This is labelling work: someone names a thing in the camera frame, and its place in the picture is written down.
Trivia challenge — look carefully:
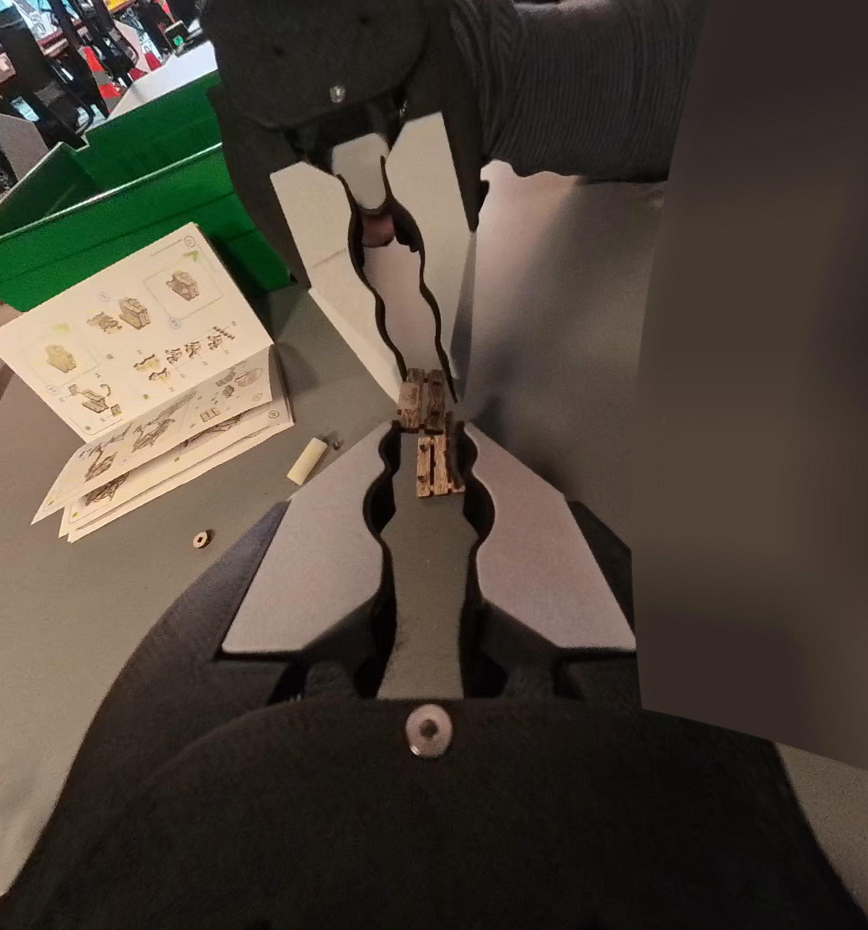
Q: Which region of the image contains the cream wax cylinder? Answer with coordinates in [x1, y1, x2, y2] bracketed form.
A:
[286, 437, 329, 485]

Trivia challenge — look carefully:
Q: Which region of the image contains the green plastic bin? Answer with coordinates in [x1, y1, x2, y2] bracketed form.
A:
[0, 71, 297, 313]

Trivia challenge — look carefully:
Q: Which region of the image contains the model instruction booklet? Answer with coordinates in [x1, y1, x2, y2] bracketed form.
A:
[0, 221, 295, 544]

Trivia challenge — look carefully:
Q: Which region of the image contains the labelled wooden plank part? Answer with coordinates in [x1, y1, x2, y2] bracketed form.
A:
[396, 367, 458, 434]

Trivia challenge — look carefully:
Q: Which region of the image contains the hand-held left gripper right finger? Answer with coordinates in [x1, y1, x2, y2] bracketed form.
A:
[459, 420, 637, 655]

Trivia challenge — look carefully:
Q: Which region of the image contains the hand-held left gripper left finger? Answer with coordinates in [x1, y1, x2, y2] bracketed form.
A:
[223, 420, 402, 662]

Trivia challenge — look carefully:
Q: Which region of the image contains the small wooden plank part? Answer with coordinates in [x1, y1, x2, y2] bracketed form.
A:
[414, 414, 469, 502]

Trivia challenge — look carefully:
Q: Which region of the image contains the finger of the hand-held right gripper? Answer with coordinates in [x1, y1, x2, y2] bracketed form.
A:
[382, 109, 480, 405]
[269, 160, 411, 405]

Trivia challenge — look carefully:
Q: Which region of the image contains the orange traffic cone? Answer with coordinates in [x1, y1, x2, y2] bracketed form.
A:
[85, 47, 119, 99]

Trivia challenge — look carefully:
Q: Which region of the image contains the white board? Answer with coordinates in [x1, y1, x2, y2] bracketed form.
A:
[0, 109, 51, 184]

